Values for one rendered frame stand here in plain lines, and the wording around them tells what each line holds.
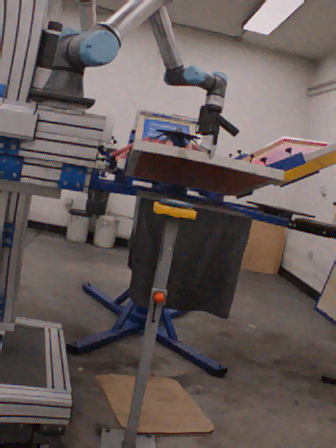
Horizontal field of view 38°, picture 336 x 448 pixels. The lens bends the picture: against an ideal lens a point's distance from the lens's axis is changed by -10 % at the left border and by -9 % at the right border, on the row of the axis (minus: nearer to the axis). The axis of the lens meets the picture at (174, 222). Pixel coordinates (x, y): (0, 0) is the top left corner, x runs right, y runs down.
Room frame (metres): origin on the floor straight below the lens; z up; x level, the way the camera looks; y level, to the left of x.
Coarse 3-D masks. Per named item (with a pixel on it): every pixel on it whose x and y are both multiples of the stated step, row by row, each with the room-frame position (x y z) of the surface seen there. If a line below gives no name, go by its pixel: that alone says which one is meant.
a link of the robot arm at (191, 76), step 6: (192, 66) 1.92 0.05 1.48; (186, 72) 1.93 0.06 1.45; (192, 72) 1.91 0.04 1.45; (198, 72) 1.90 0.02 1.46; (204, 72) 1.92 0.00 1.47; (180, 78) 1.98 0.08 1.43; (186, 78) 1.93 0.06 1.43; (192, 78) 1.90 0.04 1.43; (198, 78) 1.91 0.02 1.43; (204, 78) 1.92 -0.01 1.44; (210, 78) 1.94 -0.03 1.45; (186, 84) 1.98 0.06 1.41; (192, 84) 1.96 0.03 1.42; (198, 84) 1.93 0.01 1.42; (204, 84) 1.94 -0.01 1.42; (210, 84) 1.95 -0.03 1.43
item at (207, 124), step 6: (204, 108) 1.99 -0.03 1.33; (210, 108) 1.98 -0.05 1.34; (216, 108) 1.97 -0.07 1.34; (204, 114) 1.98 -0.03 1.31; (210, 114) 1.99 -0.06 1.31; (198, 120) 2.00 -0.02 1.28; (204, 120) 1.96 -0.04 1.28; (210, 120) 1.96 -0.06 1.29; (216, 120) 1.99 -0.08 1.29; (198, 126) 1.95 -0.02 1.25; (204, 126) 1.96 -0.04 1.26; (210, 126) 1.97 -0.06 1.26; (216, 126) 1.97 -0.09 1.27; (198, 132) 2.02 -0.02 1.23; (204, 132) 1.96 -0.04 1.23; (210, 132) 1.96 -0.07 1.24
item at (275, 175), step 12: (144, 144) 1.93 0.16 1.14; (156, 144) 1.94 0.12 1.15; (132, 156) 2.09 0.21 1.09; (168, 156) 1.96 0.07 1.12; (180, 156) 1.94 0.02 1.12; (192, 156) 1.95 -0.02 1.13; (204, 156) 1.96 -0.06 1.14; (216, 156) 1.96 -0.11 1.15; (132, 168) 2.41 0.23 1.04; (228, 168) 1.98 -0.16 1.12; (240, 168) 1.97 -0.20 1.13; (252, 168) 1.98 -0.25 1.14; (264, 168) 1.99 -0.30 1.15; (276, 180) 2.02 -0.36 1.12; (240, 192) 2.57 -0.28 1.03
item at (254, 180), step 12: (204, 168) 2.09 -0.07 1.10; (216, 168) 2.03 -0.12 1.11; (192, 180) 2.47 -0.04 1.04; (204, 180) 2.40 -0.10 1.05; (216, 180) 2.34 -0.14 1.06; (228, 180) 2.27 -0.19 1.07; (240, 180) 2.21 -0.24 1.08; (252, 180) 2.14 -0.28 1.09; (264, 180) 2.08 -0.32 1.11; (228, 192) 2.65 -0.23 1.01
